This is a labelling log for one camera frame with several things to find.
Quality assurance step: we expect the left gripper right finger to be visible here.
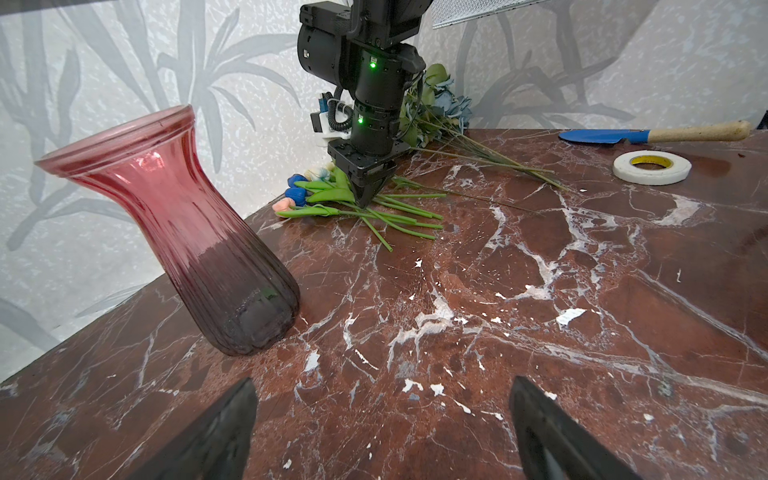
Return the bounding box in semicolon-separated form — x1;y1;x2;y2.
509;376;639;479

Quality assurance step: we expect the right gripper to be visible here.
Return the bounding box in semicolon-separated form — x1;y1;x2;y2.
328;139;410;207

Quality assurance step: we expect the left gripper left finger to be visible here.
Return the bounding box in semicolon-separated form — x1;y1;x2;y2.
129;378;258;479

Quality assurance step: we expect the blue tulip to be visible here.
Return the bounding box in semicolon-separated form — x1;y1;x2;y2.
284;185;445;220
288;170;351;190

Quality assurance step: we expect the pink tulip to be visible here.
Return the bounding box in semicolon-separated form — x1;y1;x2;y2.
272;198;443;230

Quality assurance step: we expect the pink glass vase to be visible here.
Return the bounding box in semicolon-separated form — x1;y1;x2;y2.
35;105;300;356

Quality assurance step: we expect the white tulip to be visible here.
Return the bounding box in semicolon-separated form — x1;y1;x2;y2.
304;164;349;186

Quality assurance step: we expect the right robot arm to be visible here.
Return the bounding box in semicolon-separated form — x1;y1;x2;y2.
297;0;431;207

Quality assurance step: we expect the blue green flower bouquet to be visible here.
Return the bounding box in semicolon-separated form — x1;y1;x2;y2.
398;63;570;191

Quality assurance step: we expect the white tape roll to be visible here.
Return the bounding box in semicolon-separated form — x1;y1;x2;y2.
612;150;692;186

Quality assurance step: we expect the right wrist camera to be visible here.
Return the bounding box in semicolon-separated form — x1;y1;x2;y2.
310;92;354;147

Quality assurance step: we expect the white wire basket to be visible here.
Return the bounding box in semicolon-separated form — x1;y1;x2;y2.
430;0;543;29

